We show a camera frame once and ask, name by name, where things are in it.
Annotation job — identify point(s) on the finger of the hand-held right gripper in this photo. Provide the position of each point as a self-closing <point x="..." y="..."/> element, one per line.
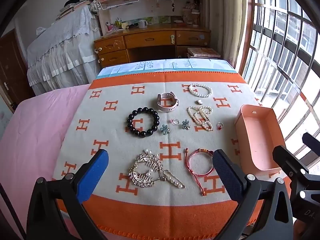
<point x="311" y="141"/>
<point x="287" y="157"/>

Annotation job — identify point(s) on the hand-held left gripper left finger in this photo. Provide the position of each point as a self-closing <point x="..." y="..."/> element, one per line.
<point x="95" y="172"/>

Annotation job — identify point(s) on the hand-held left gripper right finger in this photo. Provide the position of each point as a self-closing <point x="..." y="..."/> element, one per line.
<point x="225" y="172"/>

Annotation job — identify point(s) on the pink cardboard box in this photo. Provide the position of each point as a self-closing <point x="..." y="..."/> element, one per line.
<point x="260" y="135"/>

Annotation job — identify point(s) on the silver rhinestone hair comb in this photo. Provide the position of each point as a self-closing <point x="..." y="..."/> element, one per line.
<point x="140" y="177"/>

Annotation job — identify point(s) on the pearl pin brooch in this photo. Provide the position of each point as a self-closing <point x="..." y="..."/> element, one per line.
<point x="175" y="181"/>

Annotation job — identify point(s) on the blue flower hair clip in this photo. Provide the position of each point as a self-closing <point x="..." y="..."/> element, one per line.
<point x="165" y="129"/>
<point x="185" y="124"/>

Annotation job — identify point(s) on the small silver charm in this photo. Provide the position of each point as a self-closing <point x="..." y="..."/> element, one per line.
<point x="200" y="102"/>

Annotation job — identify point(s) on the pink wrist watch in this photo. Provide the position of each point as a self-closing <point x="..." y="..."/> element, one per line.
<point x="160" y="100"/>

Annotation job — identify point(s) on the orange patterned blanket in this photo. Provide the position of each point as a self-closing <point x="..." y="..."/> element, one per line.
<point x="120" y="140"/>

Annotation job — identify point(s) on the pink bed sheet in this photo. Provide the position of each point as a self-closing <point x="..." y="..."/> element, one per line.
<point x="32" y="135"/>

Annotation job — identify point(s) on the window grille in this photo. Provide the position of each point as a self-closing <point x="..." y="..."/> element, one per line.
<point x="275" y="45"/>

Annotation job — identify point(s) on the light blue printed sheet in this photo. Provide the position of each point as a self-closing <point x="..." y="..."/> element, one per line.
<point x="200" y="66"/>

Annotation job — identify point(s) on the stack of large flat books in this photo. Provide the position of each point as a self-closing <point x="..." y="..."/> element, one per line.
<point x="202" y="52"/>

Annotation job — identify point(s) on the white lace cover cloth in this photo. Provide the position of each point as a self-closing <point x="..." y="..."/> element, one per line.
<point x="57" y="55"/>

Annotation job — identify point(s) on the brown wooden door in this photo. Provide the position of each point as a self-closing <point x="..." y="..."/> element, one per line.
<point x="12" y="67"/>

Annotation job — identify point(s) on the wooden desk with drawers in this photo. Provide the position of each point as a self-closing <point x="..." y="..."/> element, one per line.
<point x="147" y="40"/>

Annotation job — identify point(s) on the beige curtain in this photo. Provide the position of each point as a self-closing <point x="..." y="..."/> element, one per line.
<point x="225" y="17"/>

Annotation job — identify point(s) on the white mug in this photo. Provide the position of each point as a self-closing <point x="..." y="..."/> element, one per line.
<point x="142" y="24"/>

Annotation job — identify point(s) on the dried flower basket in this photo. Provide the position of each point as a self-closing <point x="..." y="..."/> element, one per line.
<point x="191" y="15"/>

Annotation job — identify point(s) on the stack of books and papers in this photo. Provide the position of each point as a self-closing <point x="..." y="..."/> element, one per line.
<point x="70" y="8"/>

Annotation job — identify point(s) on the wooden bookshelf hutch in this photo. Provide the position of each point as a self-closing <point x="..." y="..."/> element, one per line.
<point x="160" y="7"/>

